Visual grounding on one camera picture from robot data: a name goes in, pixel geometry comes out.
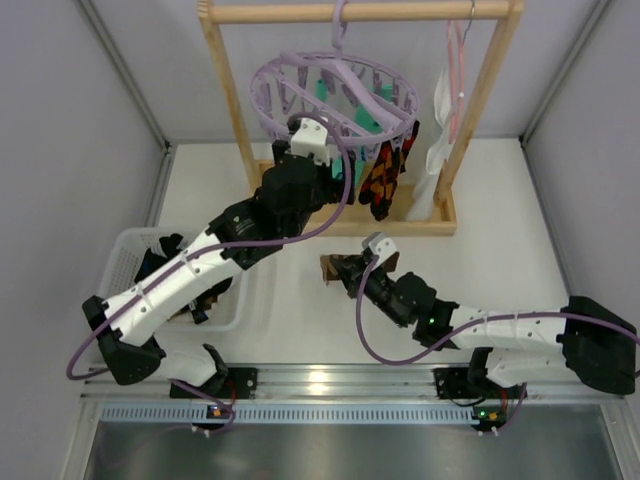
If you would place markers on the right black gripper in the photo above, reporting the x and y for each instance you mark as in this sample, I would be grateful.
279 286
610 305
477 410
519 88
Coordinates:
351 273

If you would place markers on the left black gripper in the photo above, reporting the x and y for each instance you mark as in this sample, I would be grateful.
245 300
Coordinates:
282 151

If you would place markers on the brown striped sock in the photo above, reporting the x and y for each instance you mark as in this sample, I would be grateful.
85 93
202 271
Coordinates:
330 273

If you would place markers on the red black argyle sock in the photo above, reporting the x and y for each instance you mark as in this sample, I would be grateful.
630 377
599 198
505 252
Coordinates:
379 187

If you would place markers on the purple round clip hanger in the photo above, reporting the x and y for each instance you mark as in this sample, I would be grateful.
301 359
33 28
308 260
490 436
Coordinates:
366 102

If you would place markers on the black grey sock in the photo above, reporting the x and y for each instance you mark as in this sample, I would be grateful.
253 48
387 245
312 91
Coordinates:
165 249

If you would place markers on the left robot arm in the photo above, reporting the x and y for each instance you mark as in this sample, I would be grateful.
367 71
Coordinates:
125 325

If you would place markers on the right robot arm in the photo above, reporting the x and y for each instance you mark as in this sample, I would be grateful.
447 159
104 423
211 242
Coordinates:
582 341

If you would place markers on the pink clothes hanger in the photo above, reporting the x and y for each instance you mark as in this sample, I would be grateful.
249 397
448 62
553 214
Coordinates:
456 37

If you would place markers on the white hanging cloth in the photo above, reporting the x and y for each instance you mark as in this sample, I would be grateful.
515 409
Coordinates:
444 108

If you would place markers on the white plastic basket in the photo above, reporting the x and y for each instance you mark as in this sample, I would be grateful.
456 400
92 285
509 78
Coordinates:
127 256

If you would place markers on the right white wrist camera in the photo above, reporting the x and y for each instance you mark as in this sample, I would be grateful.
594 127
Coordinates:
381 247

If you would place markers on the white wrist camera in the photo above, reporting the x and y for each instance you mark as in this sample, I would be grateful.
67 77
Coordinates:
310 140
381 247

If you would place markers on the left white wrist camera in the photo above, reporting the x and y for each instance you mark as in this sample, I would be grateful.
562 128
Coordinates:
310 140

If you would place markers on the aluminium mounting rail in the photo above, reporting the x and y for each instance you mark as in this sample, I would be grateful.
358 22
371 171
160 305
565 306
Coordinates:
330 394

